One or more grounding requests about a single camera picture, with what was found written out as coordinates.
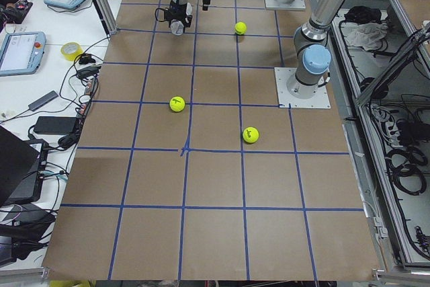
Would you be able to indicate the clear Wilson tennis ball can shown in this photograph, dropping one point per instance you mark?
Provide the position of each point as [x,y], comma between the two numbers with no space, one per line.
[177,27]

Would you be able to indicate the black power adapter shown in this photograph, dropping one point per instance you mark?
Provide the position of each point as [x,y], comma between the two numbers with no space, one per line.
[55,125]

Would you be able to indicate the black laptop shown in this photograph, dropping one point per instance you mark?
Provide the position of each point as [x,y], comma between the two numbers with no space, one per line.
[22,164]

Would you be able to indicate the tennis ball centre front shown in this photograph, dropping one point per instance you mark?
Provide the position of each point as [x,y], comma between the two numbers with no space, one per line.
[240,28]

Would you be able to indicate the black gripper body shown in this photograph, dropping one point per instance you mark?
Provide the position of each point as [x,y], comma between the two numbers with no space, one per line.
[176,11]

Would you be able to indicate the black usb hub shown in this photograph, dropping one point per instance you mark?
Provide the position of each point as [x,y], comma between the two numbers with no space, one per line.
[87,72]

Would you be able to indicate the tennis ball near gripper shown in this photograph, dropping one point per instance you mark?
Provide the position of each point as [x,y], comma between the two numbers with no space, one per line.
[177,104]

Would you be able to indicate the tennis ball left front corner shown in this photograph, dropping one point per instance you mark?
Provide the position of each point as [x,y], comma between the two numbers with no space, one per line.
[250,135]

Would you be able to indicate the white cloth rag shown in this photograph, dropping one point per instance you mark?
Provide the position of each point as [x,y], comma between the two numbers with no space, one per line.
[368,36]

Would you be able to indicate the yellow tape roll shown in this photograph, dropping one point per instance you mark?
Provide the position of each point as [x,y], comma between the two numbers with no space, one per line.
[71,51]

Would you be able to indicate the grey usb dock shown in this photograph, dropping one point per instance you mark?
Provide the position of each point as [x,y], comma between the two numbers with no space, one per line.
[42,101]

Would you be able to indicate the teach pendant near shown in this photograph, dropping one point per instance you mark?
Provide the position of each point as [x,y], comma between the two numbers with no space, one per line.
[21,53]

